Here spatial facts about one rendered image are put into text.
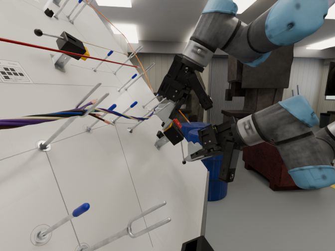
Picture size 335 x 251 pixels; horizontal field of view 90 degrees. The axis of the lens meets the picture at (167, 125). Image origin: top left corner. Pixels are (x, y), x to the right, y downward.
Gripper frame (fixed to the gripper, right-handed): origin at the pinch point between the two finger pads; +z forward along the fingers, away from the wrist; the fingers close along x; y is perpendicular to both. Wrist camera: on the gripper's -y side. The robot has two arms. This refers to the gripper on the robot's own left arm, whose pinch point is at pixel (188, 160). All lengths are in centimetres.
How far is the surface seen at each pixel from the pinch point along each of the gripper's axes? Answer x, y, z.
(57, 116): 42.0, 0.3, -15.6
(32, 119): 44.1, -0.8, -16.5
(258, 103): -328, 136, 37
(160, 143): 7.7, 7.1, 4.0
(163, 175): 11.5, -4.1, 1.0
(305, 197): -230, -40, 13
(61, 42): 40.4, 23.3, -5.4
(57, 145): 39.5, 0.8, -5.0
